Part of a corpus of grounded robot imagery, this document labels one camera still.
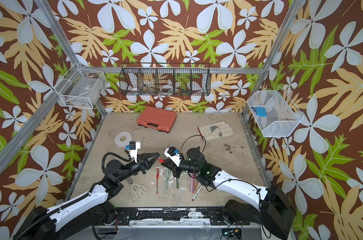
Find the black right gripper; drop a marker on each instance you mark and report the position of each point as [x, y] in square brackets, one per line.
[175, 167]

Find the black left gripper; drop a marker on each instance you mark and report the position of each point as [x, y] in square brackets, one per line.
[142, 163]

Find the red brown pen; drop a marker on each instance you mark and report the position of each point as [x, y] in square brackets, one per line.
[195, 183]

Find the pink marker pen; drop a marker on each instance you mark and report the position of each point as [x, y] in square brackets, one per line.
[192, 185]

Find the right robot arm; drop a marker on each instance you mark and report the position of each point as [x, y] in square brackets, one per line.
[269, 207]

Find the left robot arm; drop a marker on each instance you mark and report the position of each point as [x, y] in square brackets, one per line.
[88, 209]

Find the light green pen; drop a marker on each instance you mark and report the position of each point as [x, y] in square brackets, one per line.
[166, 179]

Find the red pen on table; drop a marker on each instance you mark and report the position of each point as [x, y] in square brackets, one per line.
[157, 179]

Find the brown white marker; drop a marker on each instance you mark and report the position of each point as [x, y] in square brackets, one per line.
[197, 192]

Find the white tape roll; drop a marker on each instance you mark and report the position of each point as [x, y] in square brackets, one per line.
[122, 139]

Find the red plastic tool case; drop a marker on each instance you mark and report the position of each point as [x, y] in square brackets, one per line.
[158, 119]

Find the white canvas work glove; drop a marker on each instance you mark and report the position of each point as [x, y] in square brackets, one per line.
[215, 131]

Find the blue object in basket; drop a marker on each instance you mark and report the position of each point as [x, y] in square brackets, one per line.
[260, 111]

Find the white mesh basket right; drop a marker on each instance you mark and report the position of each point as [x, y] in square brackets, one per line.
[283, 115]

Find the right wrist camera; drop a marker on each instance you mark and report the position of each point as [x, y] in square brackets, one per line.
[173, 154]

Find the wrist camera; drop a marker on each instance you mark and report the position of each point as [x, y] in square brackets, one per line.
[173, 154]
[132, 150]

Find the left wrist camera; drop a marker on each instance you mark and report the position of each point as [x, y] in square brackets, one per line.
[132, 150]

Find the beige handled scissors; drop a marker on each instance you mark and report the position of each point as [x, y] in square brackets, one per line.
[136, 190]

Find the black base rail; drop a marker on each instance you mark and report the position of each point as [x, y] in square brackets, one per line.
[206, 216]

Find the black wire basket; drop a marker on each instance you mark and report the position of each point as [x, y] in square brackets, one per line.
[184, 79]

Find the white wire basket left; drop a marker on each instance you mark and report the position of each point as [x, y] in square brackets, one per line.
[80, 87]

